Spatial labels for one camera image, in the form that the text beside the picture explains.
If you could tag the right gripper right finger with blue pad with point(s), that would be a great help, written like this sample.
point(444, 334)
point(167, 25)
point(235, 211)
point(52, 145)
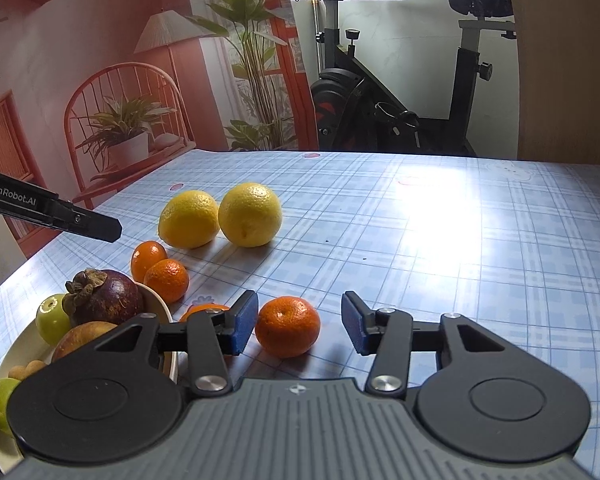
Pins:
point(385, 334)

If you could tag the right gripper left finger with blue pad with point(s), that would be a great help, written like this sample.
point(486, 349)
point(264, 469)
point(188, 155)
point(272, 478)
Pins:
point(210, 338)

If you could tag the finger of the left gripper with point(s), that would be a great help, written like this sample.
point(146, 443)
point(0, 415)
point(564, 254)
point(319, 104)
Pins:
point(68, 217)

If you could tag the orange mandarin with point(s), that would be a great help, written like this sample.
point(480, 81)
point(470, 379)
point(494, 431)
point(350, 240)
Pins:
point(287, 327)
point(210, 309)
point(169, 279)
point(145, 255)

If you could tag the orange mandarin front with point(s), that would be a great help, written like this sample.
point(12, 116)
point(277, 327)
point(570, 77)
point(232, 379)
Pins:
point(210, 309)

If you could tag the dark purple mangosteen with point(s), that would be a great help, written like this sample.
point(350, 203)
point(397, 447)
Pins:
point(102, 295)

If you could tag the green apple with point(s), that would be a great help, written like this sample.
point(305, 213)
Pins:
point(7, 387)
point(51, 320)

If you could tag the red apple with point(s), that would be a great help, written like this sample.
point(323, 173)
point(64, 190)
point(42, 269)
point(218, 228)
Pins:
point(79, 336)

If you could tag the brown longan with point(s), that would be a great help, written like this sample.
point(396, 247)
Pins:
point(21, 372)

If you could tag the right yellow lemon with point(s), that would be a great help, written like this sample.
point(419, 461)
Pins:
point(250, 215)

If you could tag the yellow lemon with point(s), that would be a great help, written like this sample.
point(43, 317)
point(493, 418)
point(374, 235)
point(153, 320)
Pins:
point(250, 215)
point(189, 220)

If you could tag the left yellow lemon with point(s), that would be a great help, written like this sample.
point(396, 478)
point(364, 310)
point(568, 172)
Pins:
point(189, 220)

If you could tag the beige round plate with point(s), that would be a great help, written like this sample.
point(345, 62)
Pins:
point(29, 346)

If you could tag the printed room backdrop poster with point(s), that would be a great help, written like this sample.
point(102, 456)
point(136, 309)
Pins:
point(94, 94)

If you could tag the blue plaid tablecloth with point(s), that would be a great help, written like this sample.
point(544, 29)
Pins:
point(513, 245)

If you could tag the black exercise bike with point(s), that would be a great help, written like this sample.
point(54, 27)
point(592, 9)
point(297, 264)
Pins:
point(434, 77)

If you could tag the wooden wardrobe panel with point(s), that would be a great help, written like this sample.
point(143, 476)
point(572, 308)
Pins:
point(559, 80)

